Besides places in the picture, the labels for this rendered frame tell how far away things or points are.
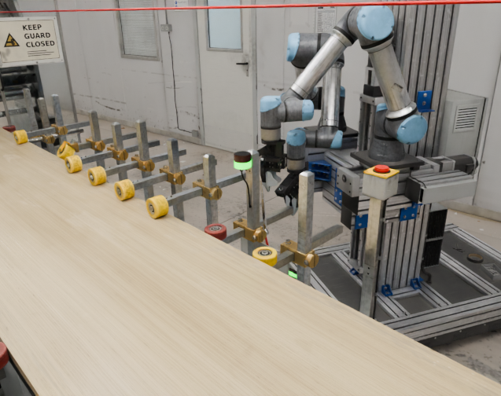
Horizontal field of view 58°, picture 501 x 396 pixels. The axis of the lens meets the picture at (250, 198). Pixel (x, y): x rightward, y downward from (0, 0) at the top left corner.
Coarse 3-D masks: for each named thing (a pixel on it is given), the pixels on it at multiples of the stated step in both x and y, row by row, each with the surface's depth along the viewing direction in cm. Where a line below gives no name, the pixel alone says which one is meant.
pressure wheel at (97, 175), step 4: (92, 168) 203; (96, 168) 204; (100, 168) 204; (88, 172) 205; (92, 172) 202; (96, 172) 202; (100, 172) 203; (104, 172) 204; (88, 176) 206; (92, 176) 203; (96, 176) 202; (100, 176) 203; (104, 176) 204; (92, 180) 205; (96, 180) 202; (100, 180) 203; (104, 180) 205; (92, 184) 206; (96, 184) 204
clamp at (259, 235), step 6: (234, 222) 174; (240, 222) 174; (246, 222) 174; (234, 228) 175; (246, 228) 170; (258, 228) 169; (246, 234) 171; (252, 234) 168; (258, 234) 167; (264, 234) 169; (252, 240) 169; (258, 240) 168
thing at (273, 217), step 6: (282, 210) 186; (288, 210) 187; (270, 216) 181; (276, 216) 182; (282, 216) 185; (270, 222) 181; (240, 228) 172; (228, 234) 167; (234, 234) 168; (240, 234) 170; (222, 240) 164; (228, 240) 166
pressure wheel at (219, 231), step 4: (212, 224) 165; (216, 224) 165; (220, 224) 165; (204, 228) 162; (208, 228) 162; (212, 228) 162; (216, 228) 162; (220, 228) 162; (224, 228) 162; (204, 232) 161; (208, 232) 159; (212, 232) 159; (216, 232) 159; (220, 232) 159; (224, 232) 160; (216, 236) 159; (220, 236) 160; (224, 236) 161
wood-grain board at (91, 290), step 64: (0, 128) 310; (0, 192) 200; (64, 192) 198; (0, 256) 148; (64, 256) 147; (128, 256) 146; (192, 256) 145; (0, 320) 117; (64, 320) 117; (128, 320) 116; (192, 320) 115; (256, 320) 115; (320, 320) 114; (64, 384) 96; (128, 384) 96; (192, 384) 96; (256, 384) 95; (320, 384) 95; (384, 384) 95; (448, 384) 94
